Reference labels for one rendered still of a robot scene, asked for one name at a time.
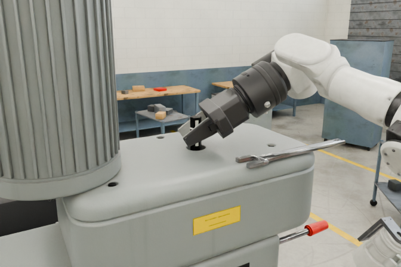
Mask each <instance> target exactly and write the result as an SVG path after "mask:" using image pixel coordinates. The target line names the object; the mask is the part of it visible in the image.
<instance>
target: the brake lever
mask: <svg viewBox="0 0 401 267"><path fill-rule="evenodd" d="M328 227H329V225H328V223H327V221H325V220H322V221H318V222H315V223H311V224H308V225H306V226H305V227H304V229H302V230H300V231H297V232H294V233H292V234H289V235H286V236H284V237H280V238H279V245H280V244H283V243H286V242H288V241H291V240H294V239H296V238H299V237H302V236H304V235H308V236H309V237H311V236H312V235H315V234H317V233H319V232H322V231H324V230H326V229H328Z"/></svg>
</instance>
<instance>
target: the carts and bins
mask: <svg viewBox="0 0 401 267"><path fill-rule="evenodd" d="M138 114H140V115H142V116H145V117H148V118H150V119H153V120H155V121H158V122H160V123H161V134H165V123H167V122H173V121H176V120H182V119H188V120H189V119H190V117H191V116H187V115H185V114H181V113H178V112H175V111H173V108H166V107H165V106H163V105H162V104H154V105H153V104H151V105H148V106H147V110H142V111H135V120H136V133H137V138H139V128H138ZM379 142H380V145H379V150H378V158H377V168H376V172H375V181H374V190H373V195H372V200H371V201H370V204H371V205H372V206H376V205H377V201H376V195H377V187H378V188H379V190H380V191H381V192H382V193H383V194H384V195H385V196H386V198H387V199H388V200H389V201H390V203H391V204H392V205H393V206H394V207H395V208H396V209H397V211H398V212H399V213H400V214H401V182H400V181H398V180H397V179H390V180H388V182H378V178H379V173H380V164H381V151H380V149H381V146H382V145H383V143H385V142H386V141H383V140H380V141H379Z"/></svg>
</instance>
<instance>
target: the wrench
mask: <svg viewBox="0 0 401 267"><path fill-rule="evenodd" d="M345 143H346V141H345V140H342V139H339V138H337V139H332V140H329V141H323V142H318V143H315V144H309V145H304V146H301V147H296V148H290V149H287V150H282V151H277V152H274V153H268V154H263V155H260V156H258V155H256V154H251V155H246V156H241V157H236V162H237V163H243V162H248V161H251V160H255V161H254V162H249V163H247V164H246V168H248V169H253V168H256V167H261V166H264V165H267V164H269V161H272V160H277V159H282V158H285V157H290V156H295V155H298V154H303V153H308V152H311V151H316V150H321V149H324V148H329V147H334V146H337V145H342V144H345Z"/></svg>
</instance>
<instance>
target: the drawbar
mask: <svg viewBox="0 0 401 267"><path fill-rule="evenodd" d="M195 120H198V121H199V124H200V123H201V122H202V117H201V116H191V117H190V127H191V128H195ZM190 150H192V151H200V150H202V141H200V142H199V146H195V144H194V145H192V146H190Z"/></svg>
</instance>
